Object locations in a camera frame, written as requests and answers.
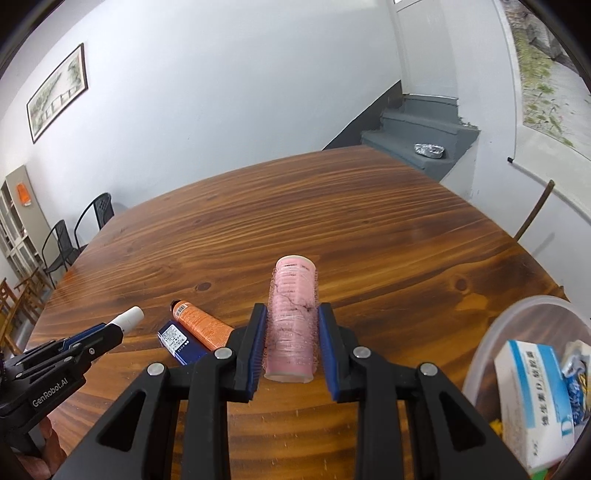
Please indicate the hanging scroll painting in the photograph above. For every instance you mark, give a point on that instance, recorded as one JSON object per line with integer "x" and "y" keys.
{"x": 555, "y": 98}

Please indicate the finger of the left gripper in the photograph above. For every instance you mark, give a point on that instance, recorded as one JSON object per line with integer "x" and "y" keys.
{"x": 112, "y": 338}
{"x": 84, "y": 339}

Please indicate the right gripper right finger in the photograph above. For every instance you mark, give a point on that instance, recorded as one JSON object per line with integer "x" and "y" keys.
{"x": 449, "y": 438}

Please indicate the person's left hand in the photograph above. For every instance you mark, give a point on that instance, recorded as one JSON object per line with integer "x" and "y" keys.
{"x": 52, "y": 454}

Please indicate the framed landscape painting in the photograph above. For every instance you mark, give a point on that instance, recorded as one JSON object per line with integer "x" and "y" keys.
{"x": 65, "y": 83}

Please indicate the white tube with label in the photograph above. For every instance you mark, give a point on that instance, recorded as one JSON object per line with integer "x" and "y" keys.
{"x": 128, "y": 320}

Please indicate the orange item on cabinet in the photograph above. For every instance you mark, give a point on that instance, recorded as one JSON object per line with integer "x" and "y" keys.
{"x": 23, "y": 194}

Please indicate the clear plastic bin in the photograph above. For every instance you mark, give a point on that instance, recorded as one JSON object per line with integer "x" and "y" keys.
{"x": 541, "y": 319}

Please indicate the orange cream tube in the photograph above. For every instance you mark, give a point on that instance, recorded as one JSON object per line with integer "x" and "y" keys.
{"x": 209, "y": 331}

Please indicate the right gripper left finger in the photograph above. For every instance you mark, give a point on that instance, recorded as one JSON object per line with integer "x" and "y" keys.
{"x": 134, "y": 438}

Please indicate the blue white medicine box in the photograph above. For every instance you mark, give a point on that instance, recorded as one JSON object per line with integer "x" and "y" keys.
{"x": 535, "y": 409}

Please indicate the blue patterned packet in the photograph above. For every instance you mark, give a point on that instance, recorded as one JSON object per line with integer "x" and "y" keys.
{"x": 575, "y": 367}

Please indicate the grey staircase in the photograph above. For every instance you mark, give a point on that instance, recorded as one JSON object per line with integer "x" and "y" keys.
{"x": 396, "y": 121}

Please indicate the dark blue white-capped tube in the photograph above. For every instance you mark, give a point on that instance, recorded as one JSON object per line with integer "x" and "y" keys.
{"x": 180, "y": 344}

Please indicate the wooden chair back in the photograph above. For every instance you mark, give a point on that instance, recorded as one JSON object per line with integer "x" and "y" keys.
{"x": 536, "y": 210}

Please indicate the wooden chairs at left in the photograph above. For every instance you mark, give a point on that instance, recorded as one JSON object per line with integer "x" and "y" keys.
{"x": 22, "y": 304}

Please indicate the pink hair roller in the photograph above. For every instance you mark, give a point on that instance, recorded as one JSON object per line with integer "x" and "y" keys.
{"x": 291, "y": 349}

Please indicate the grey shelf cabinet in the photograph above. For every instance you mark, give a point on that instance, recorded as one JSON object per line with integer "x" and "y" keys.
{"x": 23, "y": 229}

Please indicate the yellow toy brick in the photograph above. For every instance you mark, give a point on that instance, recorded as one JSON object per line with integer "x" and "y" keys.
{"x": 497, "y": 427}

